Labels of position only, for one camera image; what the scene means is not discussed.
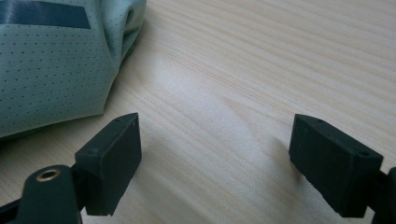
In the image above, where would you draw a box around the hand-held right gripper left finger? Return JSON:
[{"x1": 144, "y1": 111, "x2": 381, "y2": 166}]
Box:
[{"x1": 74, "y1": 112, "x2": 143, "y2": 217}]

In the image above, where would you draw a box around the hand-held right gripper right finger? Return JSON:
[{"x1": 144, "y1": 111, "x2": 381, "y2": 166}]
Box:
[{"x1": 288, "y1": 113, "x2": 385, "y2": 218}]

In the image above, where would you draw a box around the grey-green T-shirt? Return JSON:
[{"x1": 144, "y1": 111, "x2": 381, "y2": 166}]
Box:
[{"x1": 0, "y1": 0, "x2": 148, "y2": 140}]

